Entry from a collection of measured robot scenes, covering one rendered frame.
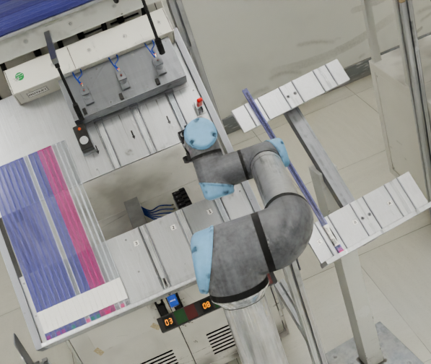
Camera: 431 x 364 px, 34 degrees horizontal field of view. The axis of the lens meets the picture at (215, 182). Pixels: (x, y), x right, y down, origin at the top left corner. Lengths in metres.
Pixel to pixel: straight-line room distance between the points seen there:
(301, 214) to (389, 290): 1.48
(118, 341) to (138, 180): 0.60
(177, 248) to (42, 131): 0.52
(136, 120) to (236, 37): 1.83
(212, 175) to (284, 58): 2.34
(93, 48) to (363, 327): 1.21
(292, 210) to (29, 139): 1.00
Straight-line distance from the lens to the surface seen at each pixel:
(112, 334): 2.39
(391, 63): 2.90
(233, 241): 1.29
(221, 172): 1.66
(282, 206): 1.33
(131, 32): 2.08
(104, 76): 2.06
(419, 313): 2.68
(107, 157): 2.04
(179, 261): 1.95
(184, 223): 1.96
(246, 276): 1.30
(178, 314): 1.94
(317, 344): 2.25
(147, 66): 2.05
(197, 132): 1.65
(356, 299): 2.29
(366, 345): 2.44
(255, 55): 3.88
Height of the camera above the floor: 1.94
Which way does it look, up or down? 32 degrees down
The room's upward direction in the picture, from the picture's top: 20 degrees counter-clockwise
